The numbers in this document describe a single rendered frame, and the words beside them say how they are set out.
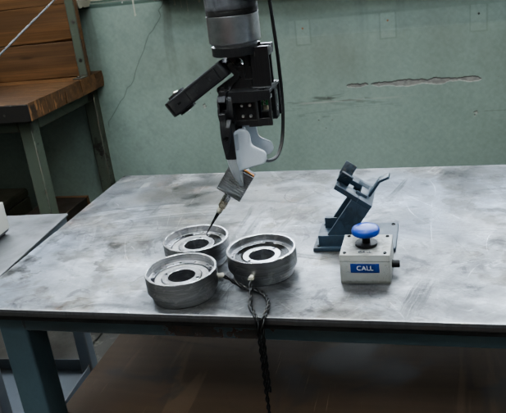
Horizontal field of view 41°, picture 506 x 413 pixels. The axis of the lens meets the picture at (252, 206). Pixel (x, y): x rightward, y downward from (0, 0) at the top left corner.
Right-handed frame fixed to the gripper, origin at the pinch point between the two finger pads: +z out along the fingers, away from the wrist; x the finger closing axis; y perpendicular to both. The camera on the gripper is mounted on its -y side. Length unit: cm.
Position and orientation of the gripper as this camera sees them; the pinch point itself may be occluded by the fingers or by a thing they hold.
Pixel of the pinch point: (239, 174)
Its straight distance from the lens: 105.6
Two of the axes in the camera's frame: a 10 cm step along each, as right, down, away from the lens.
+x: 2.3, -3.8, 9.0
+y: 9.7, -0.2, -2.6
